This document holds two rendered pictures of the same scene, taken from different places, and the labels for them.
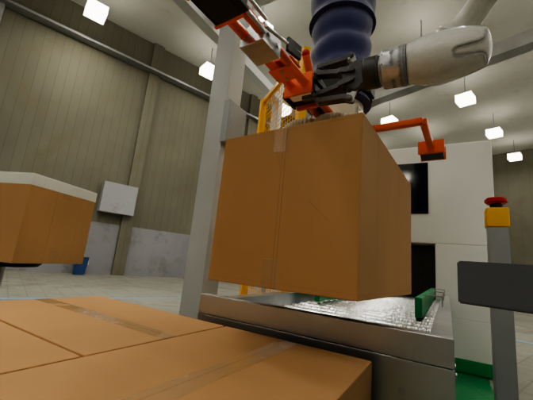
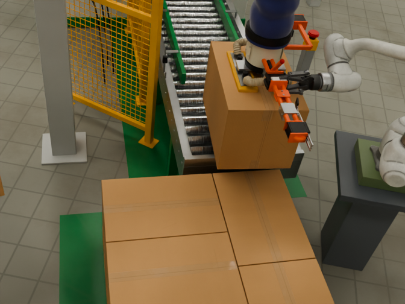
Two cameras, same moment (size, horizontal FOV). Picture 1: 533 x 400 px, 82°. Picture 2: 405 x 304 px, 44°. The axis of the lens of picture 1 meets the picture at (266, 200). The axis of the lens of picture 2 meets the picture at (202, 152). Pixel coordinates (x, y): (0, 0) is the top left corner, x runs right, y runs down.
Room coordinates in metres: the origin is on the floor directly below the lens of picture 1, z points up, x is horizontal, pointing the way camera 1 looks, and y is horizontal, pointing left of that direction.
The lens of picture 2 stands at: (-0.30, 1.57, 2.53)
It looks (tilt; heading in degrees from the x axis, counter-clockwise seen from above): 44 degrees down; 311
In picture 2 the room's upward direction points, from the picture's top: 10 degrees clockwise
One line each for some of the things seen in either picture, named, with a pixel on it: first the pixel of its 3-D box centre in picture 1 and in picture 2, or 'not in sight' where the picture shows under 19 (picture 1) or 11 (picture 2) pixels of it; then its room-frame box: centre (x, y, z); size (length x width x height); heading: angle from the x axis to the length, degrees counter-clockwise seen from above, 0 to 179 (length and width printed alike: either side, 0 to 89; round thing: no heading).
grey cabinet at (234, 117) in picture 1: (233, 126); not in sight; (1.97, 0.27, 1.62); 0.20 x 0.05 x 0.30; 149
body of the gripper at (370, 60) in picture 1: (361, 75); (308, 82); (0.67, -0.20, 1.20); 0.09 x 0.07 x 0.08; 59
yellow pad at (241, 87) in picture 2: not in sight; (241, 68); (1.03, -0.14, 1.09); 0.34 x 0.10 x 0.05; 146
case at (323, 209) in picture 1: (327, 223); (249, 103); (0.97, -0.20, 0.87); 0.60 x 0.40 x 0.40; 145
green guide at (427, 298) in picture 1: (435, 298); (229, 15); (2.03, -1.14, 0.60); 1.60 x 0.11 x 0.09; 149
